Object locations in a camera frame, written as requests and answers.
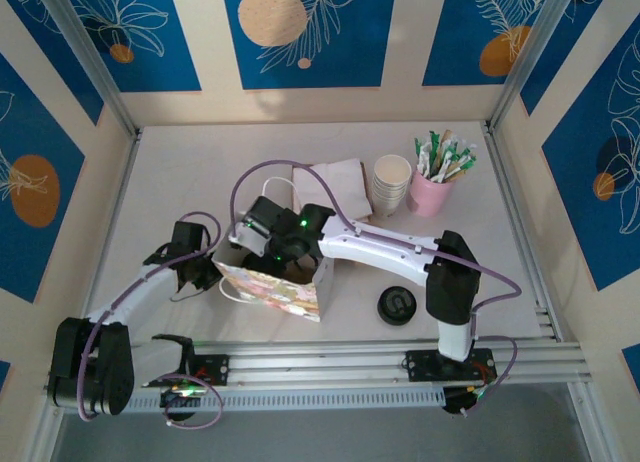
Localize brown pulp cup carrier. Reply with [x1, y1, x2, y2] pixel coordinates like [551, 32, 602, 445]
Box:
[279, 264, 317, 286]

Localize white floral paper bag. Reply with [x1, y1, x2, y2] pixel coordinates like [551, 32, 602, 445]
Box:
[210, 176, 336, 324]

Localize white napkins on tray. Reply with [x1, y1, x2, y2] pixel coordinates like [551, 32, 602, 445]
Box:
[290, 160, 376, 224]

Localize stack of white paper cups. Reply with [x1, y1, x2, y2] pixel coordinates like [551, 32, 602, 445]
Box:
[370, 154, 414, 219]

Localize stack of black cup lids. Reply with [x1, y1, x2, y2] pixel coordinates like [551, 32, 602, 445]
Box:
[376, 285, 418, 326]

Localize pink holder cup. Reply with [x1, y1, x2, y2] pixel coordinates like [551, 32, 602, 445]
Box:
[405, 170, 456, 218]

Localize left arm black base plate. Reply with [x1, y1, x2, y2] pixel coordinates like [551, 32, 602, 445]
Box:
[191, 353, 232, 386]

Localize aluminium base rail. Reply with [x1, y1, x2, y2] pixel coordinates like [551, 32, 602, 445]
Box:
[47, 337, 594, 398]

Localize grey slotted cable duct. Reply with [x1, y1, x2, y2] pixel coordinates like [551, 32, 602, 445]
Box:
[64, 384, 447, 414]

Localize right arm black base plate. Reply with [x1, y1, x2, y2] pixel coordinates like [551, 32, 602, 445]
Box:
[405, 349, 499, 384]

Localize aluminium frame post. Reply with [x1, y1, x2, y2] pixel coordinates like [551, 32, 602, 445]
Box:
[486, 0, 572, 133]
[35, 0, 142, 139]

